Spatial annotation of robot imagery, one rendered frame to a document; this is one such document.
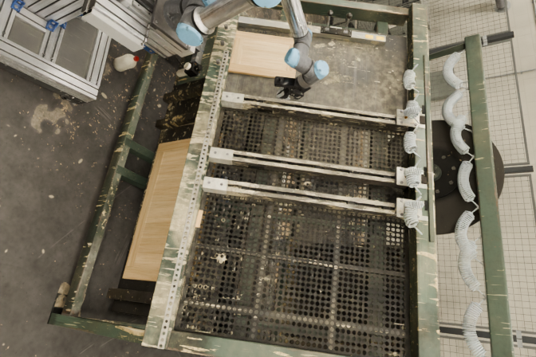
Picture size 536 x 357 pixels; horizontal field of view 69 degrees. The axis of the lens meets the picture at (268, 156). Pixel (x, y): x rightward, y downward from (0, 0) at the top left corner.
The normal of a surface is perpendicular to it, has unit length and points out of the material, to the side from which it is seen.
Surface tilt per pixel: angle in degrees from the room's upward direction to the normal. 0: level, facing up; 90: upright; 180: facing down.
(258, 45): 56
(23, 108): 0
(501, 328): 90
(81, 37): 0
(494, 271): 90
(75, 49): 0
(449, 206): 90
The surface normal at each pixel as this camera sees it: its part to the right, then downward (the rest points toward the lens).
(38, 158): 0.85, -0.11
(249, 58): 0.04, -0.40
